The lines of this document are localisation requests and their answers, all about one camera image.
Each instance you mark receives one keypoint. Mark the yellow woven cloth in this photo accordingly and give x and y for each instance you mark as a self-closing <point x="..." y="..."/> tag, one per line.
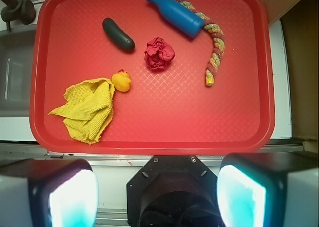
<point x="88" y="109"/>

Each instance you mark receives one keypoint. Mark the dark green toy cucumber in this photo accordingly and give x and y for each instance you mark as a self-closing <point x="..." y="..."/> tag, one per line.
<point x="117" y="36"/>

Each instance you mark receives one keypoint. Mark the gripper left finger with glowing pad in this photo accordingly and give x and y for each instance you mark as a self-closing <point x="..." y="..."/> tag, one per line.
<point x="47" y="193"/>

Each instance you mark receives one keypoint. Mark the yellow rubber duck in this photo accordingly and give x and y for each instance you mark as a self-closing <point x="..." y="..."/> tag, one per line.
<point x="121" y="81"/>

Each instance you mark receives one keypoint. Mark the blue plastic bottle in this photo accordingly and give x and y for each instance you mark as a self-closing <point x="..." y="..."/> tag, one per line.
<point x="179" y="14"/>

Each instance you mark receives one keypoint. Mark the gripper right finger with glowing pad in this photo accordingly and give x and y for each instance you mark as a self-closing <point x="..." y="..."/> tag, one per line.
<point x="279" y="189"/>

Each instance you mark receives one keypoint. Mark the grey sink basin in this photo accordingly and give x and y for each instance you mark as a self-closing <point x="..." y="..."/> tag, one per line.
<point x="16" y="59"/>

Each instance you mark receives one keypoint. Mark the brown cardboard box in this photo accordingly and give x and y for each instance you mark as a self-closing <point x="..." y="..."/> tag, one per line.
<point x="300" y="30"/>

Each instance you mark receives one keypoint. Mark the red plastic tray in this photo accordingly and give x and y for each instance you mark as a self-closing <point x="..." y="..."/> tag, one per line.
<point x="165" y="112"/>

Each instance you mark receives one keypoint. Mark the crumpled red cloth ball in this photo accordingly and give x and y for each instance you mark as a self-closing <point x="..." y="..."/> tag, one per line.
<point x="158" y="54"/>

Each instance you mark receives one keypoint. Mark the dark metal faucet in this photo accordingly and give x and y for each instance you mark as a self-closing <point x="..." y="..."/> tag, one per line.
<point x="22" y="10"/>

